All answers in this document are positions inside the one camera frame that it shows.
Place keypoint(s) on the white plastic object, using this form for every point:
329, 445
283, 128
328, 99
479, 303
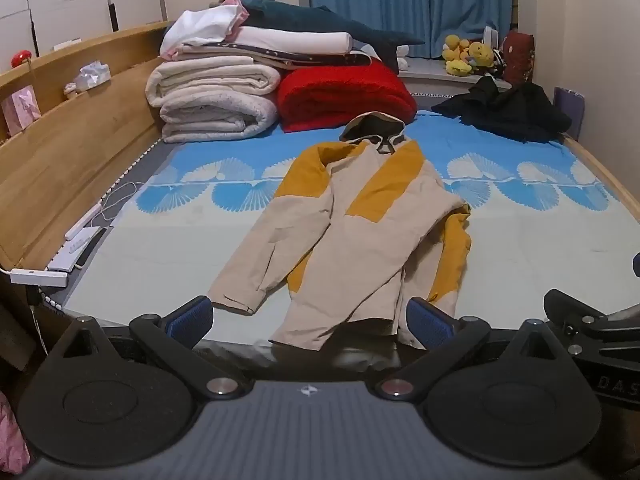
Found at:
491, 37

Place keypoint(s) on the white speckled folded quilt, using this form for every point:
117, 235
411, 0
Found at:
215, 117

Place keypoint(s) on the small figurine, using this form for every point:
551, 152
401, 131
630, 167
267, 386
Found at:
69, 91

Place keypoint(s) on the white garment with pink trim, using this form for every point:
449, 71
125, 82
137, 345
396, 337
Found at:
200, 27

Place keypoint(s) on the white plush toy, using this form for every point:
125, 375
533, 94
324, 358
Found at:
402, 55

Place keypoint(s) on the blue curtain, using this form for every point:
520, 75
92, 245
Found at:
400, 5

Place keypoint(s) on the pink gift bag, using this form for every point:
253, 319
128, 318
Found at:
20, 110

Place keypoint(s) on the black clothes pile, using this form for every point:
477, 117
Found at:
510, 110

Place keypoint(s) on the white wardrobe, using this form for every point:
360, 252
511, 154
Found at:
65, 0

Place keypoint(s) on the grey mattress pad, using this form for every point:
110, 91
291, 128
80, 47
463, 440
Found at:
145, 160

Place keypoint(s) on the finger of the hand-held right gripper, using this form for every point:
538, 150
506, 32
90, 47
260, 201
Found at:
636, 262
567, 305

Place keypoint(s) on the yellow plush toy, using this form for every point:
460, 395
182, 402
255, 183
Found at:
454, 42
457, 67
482, 54

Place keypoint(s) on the white pink folded clothes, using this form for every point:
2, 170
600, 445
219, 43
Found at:
295, 40

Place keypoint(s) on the grey window ledge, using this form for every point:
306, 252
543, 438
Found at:
430, 77

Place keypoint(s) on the beige and mustard hooded jacket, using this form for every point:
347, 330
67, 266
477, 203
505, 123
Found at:
350, 240

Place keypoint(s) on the wooden bed side rail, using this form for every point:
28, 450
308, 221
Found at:
610, 170

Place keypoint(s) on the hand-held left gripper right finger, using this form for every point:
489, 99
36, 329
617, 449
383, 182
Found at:
429, 322

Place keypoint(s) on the dark red cushion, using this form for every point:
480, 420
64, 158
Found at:
519, 57

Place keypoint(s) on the tissue pack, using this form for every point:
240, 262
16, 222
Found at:
92, 76

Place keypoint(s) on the small white box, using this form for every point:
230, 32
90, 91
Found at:
67, 45

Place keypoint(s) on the blue white fan-print bed sheet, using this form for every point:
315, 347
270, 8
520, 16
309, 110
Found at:
175, 260

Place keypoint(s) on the pink cloth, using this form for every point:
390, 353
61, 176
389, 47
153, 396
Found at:
10, 435

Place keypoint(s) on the red apple ornament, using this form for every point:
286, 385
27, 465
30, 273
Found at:
22, 57

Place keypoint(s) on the wooden bed headboard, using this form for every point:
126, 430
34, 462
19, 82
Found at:
75, 150

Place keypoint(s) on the dark star-print folded blanket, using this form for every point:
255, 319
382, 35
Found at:
300, 57

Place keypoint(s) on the purple bag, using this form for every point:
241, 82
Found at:
572, 110

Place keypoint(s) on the black phone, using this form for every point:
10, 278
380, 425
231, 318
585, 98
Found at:
92, 246

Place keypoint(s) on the white power strip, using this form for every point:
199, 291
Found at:
37, 278

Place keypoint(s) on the cream folded blanket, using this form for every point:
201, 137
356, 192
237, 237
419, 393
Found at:
210, 80

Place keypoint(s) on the dark teal shark plush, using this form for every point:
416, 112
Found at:
310, 20

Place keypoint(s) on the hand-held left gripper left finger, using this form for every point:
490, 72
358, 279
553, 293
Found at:
192, 319

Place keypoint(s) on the red folded fleece blanket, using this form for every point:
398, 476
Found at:
345, 95

